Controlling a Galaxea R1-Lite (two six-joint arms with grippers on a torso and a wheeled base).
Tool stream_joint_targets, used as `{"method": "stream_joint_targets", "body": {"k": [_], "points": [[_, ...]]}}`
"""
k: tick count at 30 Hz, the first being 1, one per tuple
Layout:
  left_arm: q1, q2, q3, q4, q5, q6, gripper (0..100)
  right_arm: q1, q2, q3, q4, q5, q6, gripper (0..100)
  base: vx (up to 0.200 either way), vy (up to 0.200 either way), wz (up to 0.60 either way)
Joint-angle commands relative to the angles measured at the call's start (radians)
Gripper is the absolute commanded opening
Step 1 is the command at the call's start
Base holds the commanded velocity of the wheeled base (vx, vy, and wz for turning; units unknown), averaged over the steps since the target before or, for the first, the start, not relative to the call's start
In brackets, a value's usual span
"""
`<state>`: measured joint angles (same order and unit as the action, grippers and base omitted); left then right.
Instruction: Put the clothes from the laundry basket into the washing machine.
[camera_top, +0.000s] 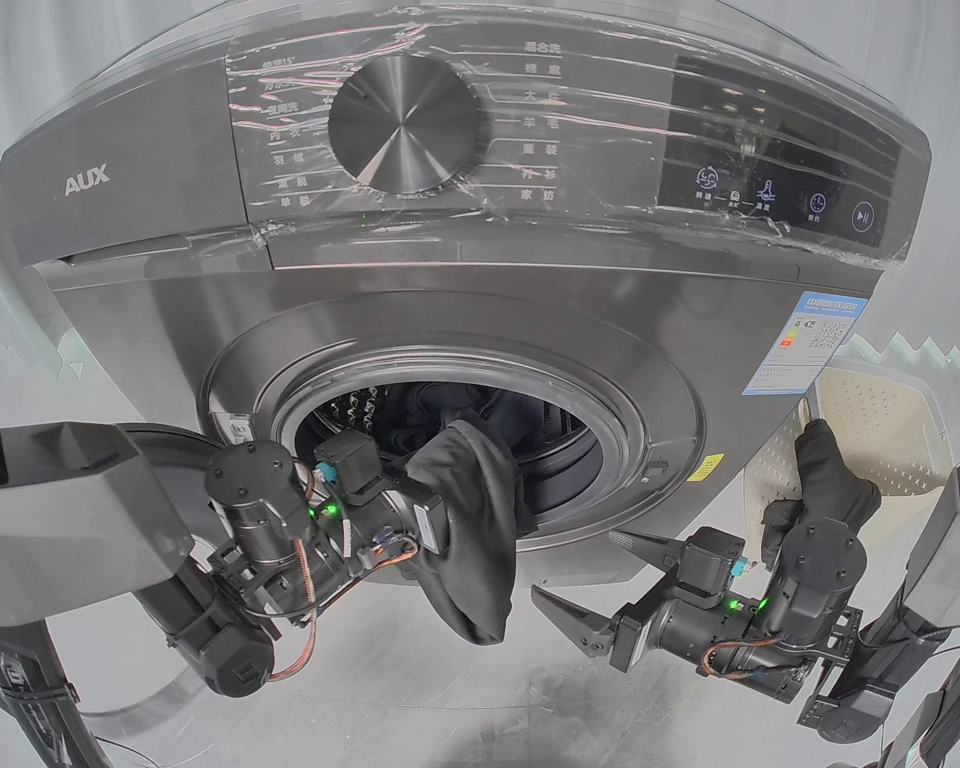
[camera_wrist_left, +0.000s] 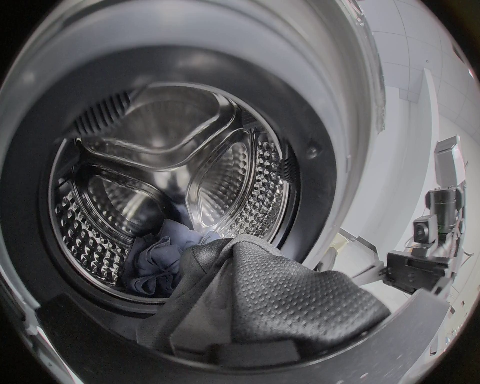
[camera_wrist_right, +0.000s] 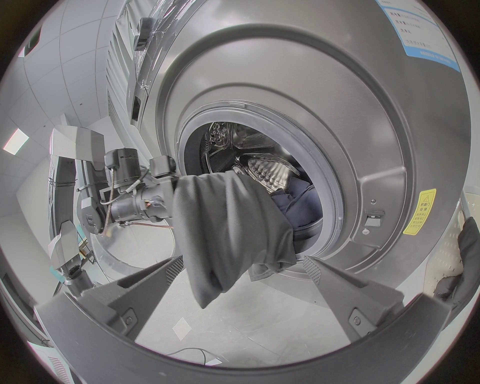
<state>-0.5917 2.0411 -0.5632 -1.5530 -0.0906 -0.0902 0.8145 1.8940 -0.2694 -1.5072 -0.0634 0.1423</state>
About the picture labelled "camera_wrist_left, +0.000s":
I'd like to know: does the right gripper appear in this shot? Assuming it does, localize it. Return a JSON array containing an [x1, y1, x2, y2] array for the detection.
[[350, 235, 451, 296]]

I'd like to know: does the black mesh garment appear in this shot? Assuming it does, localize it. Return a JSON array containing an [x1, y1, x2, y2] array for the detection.
[[136, 235, 391, 361]]

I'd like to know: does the grey washing machine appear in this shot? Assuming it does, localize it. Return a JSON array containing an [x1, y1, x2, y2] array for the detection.
[[0, 0, 388, 384]]

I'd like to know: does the dark blue garment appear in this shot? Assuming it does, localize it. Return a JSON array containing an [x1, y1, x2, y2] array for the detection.
[[123, 219, 223, 298]]

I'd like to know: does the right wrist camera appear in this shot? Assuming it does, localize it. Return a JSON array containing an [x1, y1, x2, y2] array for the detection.
[[412, 215, 440, 259]]

